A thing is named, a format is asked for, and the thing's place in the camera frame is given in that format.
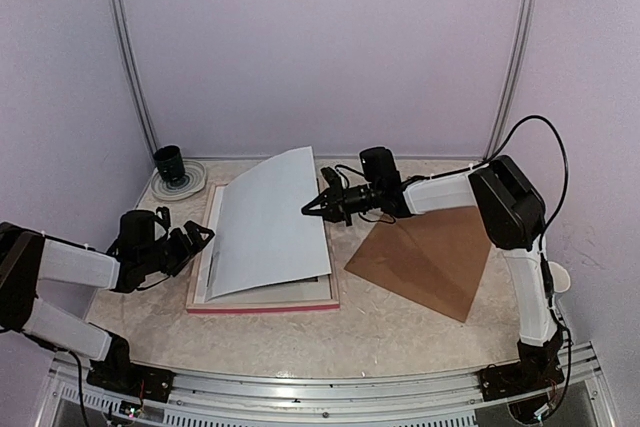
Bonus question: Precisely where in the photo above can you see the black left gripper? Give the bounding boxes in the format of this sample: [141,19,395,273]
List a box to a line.
[139,220,213,276]

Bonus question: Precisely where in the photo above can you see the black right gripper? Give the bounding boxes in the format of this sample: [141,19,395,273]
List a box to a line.
[303,176,383,225]

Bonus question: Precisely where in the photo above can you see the white mat board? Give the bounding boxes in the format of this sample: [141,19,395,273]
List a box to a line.
[193,185,335,306]

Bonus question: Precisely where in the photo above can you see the landscape photo print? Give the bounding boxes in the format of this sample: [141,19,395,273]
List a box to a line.
[204,146,332,302]

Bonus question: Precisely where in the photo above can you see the pink wooden picture frame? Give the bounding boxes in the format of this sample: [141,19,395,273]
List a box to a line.
[185,176,342,316]

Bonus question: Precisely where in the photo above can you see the brown cardboard backing board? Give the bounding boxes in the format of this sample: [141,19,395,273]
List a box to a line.
[345,207,491,323]

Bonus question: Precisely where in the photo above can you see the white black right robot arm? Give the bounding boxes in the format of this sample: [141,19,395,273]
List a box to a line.
[301,147,570,401]

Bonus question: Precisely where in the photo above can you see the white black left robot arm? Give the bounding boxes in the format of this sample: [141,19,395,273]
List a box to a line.
[1,207,215,403]

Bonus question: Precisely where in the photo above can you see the grey spiral ceramic plate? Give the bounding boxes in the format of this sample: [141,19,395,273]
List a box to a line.
[150,160,207,202]

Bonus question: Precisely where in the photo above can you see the dark green speckled cup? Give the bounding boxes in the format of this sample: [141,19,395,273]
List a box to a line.
[152,145,186,183]

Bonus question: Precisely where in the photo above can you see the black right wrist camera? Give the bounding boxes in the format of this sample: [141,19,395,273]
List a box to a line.
[320,167,350,195]

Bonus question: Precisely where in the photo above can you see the aluminium front rail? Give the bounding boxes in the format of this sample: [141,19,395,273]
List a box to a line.
[37,341,616,427]

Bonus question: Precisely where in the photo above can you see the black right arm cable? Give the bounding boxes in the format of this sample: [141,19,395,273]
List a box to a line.
[487,115,571,398]

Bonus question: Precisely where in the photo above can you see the left aluminium corner post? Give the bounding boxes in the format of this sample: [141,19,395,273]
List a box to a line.
[108,0,159,157]

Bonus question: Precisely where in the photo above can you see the aluminium corner post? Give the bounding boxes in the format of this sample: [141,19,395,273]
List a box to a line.
[483,0,536,159]
[108,0,159,157]

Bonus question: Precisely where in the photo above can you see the right aluminium corner post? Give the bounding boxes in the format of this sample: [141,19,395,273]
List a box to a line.
[483,0,536,159]

